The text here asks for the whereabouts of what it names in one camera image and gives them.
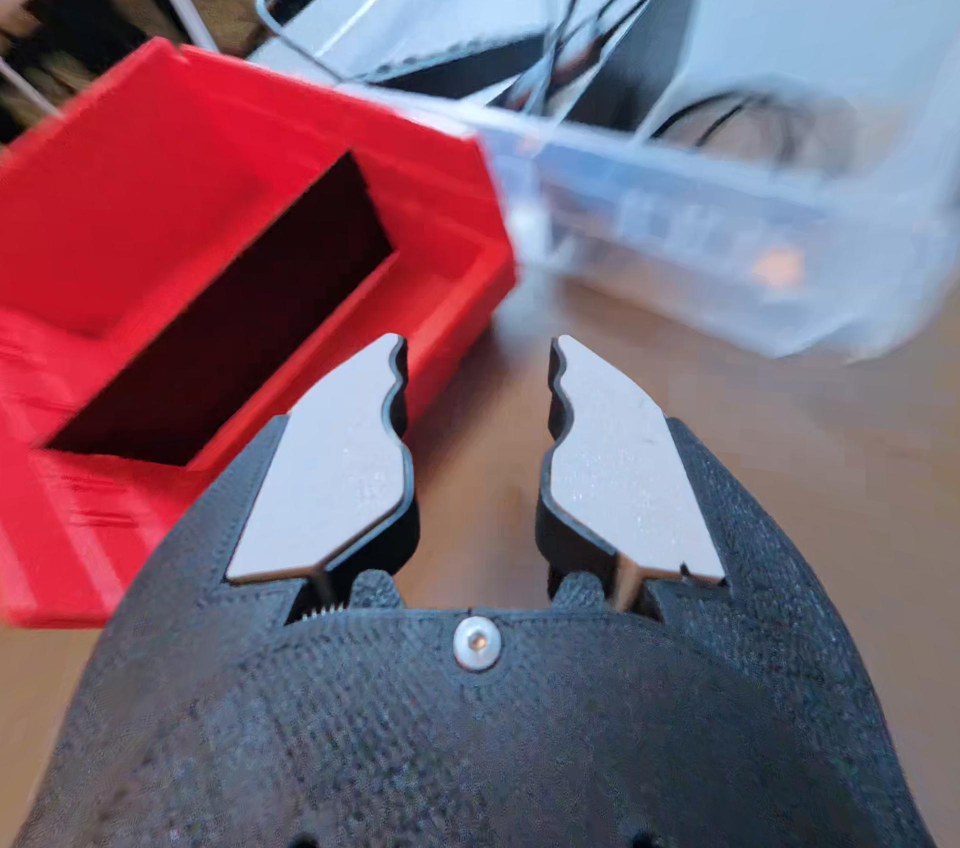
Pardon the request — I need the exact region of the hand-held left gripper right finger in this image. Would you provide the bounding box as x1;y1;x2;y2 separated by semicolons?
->
534;335;729;610

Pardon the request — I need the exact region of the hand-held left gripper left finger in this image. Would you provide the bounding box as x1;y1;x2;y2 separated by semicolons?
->
225;332;420;601

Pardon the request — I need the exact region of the clear plastic box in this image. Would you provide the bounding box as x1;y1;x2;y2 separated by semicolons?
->
247;0;960;361

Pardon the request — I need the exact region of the red plastic bin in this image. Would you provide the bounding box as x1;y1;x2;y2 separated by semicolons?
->
0;38;519;627

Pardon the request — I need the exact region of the black foam pad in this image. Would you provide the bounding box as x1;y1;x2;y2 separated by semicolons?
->
375;0;725;132

